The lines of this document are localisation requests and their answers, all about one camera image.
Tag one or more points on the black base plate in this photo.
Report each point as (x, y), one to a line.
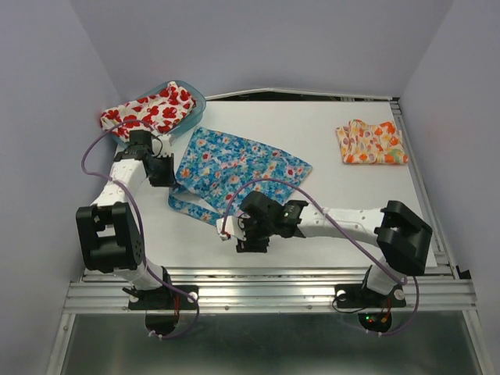
(357, 298)
(161, 298)

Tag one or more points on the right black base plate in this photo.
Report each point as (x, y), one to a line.
(357, 298)

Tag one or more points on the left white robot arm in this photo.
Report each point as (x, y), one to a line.
(110, 229)

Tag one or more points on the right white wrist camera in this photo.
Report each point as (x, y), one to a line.
(231, 227)

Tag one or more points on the orange floral folded skirt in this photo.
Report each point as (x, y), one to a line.
(363, 143)

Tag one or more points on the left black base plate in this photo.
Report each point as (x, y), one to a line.
(161, 298)

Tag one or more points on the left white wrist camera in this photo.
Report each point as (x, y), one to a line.
(166, 141)

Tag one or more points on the blue floral skirt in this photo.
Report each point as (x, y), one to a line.
(219, 169)

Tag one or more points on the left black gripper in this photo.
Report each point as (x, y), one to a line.
(169, 179)

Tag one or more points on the aluminium right side rail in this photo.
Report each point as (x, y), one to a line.
(442, 248)

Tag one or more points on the aluminium front rail frame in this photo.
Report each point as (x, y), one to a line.
(269, 291)

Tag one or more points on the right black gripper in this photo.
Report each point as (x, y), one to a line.
(251, 243)

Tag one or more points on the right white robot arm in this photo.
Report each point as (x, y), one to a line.
(394, 238)

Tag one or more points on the teal plastic bin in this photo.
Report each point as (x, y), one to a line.
(191, 117)

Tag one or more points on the red poppy white skirt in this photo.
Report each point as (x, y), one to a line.
(148, 113)

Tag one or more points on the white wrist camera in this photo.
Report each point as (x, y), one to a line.
(166, 141)
(231, 227)

